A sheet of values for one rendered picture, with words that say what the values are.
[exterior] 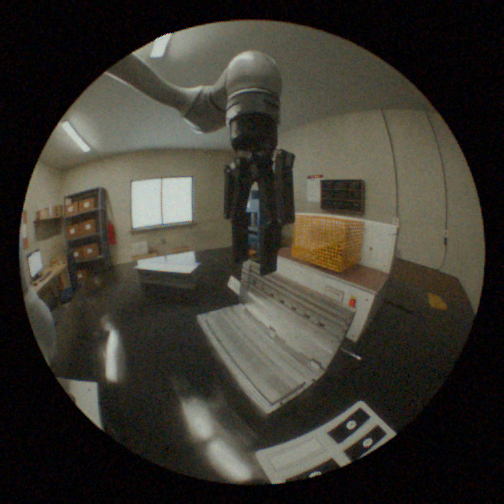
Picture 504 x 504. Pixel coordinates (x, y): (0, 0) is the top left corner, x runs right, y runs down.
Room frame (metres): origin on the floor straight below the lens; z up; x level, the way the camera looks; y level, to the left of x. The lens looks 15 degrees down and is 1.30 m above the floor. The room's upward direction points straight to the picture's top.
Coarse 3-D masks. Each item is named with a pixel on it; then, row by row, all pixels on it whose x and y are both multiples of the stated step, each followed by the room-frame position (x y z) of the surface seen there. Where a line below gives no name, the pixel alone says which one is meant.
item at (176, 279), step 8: (200, 264) 0.87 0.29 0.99; (144, 272) 0.78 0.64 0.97; (152, 272) 0.77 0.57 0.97; (160, 272) 0.77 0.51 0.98; (168, 272) 0.76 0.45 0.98; (176, 272) 0.76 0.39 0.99; (192, 272) 0.76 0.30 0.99; (200, 272) 0.86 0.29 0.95; (144, 280) 0.78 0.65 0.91; (152, 280) 0.77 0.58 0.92; (160, 280) 0.77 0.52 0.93; (168, 280) 0.76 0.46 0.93; (176, 280) 0.76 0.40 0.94; (184, 280) 0.75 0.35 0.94; (192, 280) 0.75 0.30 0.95; (200, 280) 0.84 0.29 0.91; (192, 288) 0.75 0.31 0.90
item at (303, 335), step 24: (240, 288) 0.59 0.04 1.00; (264, 288) 0.49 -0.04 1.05; (288, 288) 0.41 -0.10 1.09; (264, 312) 0.45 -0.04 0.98; (288, 312) 0.39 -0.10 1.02; (312, 312) 0.33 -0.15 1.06; (336, 312) 0.28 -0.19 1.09; (288, 336) 0.35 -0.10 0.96; (312, 336) 0.30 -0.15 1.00; (336, 336) 0.25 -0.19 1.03
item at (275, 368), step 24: (216, 312) 0.52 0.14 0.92; (240, 312) 0.53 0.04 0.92; (240, 336) 0.39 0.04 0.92; (264, 336) 0.39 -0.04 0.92; (240, 360) 0.29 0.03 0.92; (264, 360) 0.29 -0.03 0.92; (288, 360) 0.29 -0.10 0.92; (312, 360) 0.26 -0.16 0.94; (240, 384) 0.21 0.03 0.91; (264, 384) 0.21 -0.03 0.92; (288, 384) 0.20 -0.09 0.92; (312, 384) 0.20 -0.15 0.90; (264, 408) 0.14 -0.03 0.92
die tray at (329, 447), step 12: (336, 420) 0.07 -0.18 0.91; (372, 420) 0.02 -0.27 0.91; (312, 432) 0.05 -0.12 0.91; (324, 432) 0.04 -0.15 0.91; (360, 432) 0.00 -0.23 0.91; (288, 444) 0.03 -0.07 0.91; (300, 444) 0.02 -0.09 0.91; (324, 444) 0.01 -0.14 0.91; (336, 444) -0.01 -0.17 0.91; (348, 444) -0.02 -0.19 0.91; (264, 456) 0.00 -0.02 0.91; (312, 456) -0.02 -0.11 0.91; (324, 456) -0.03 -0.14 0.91; (336, 456) -0.04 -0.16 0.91; (264, 468) -0.03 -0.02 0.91; (276, 468) -0.04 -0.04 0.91; (288, 468) -0.04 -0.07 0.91; (300, 468) -0.05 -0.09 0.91; (276, 480) -0.07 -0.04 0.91
